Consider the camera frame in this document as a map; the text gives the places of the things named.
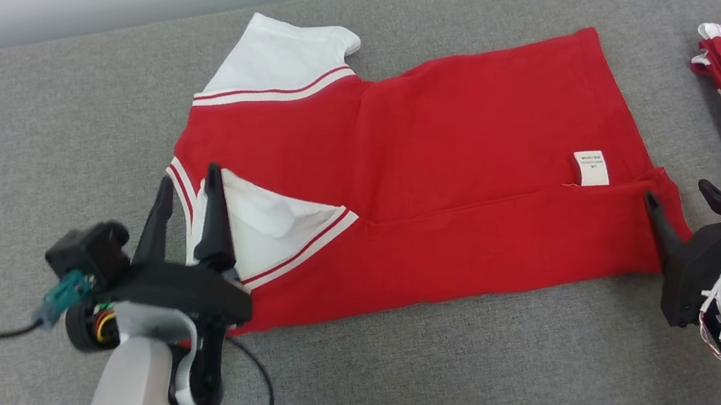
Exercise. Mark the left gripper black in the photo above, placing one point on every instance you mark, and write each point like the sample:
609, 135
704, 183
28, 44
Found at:
189, 296

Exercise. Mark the red jersey shirt white sleeves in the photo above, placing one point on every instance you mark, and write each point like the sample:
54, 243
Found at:
454, 160

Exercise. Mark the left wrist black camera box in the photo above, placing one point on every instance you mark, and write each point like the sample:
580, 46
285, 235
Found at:
85, 251

